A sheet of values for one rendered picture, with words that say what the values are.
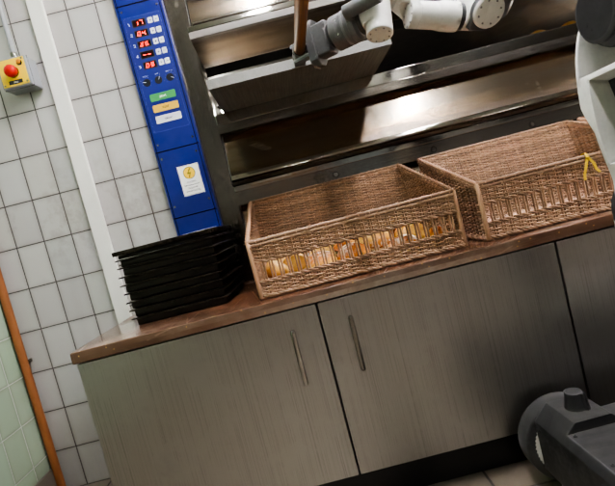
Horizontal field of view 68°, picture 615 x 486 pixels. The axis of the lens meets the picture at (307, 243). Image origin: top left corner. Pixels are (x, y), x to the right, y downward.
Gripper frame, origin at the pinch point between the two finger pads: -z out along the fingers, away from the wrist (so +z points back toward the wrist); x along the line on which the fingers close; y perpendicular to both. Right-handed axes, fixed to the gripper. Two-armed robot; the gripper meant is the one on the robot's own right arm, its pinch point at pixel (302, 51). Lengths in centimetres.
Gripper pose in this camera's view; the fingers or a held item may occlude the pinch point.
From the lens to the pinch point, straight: 136.1
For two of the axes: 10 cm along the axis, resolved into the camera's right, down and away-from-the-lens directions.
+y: 5.3, -1.9, 8.3
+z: 8.1, -1.7, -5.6
